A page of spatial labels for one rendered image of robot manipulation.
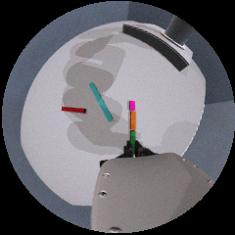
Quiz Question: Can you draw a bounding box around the magenta block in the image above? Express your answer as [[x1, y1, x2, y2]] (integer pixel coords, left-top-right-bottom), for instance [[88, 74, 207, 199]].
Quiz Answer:
[[129, 101, 135, 111]]

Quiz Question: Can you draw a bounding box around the orange rod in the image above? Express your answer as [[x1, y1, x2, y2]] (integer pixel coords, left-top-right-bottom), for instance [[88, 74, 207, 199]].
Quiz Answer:
[[130, 111, 136, 130]]

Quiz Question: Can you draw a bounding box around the turquoise rod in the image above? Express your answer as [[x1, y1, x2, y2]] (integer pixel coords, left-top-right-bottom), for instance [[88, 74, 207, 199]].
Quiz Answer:
[[89, 82, 113, 121]]

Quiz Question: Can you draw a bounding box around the red rod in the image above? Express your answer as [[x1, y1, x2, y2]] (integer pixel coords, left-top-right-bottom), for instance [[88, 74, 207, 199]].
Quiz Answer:
[[62, 107, 86, 114]]

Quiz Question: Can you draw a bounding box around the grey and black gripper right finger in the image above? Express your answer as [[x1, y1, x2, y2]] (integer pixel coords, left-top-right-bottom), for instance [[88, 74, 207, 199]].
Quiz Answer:
[[134, 140, 157, 157]]

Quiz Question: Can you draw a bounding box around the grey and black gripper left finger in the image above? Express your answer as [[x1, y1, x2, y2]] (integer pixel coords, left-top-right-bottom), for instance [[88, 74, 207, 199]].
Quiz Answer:
[[100, 141, 133, 167]]

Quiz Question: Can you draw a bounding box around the green rod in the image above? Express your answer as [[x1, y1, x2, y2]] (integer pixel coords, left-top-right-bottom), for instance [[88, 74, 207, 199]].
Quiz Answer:
[[129, 130, 135, 158]]

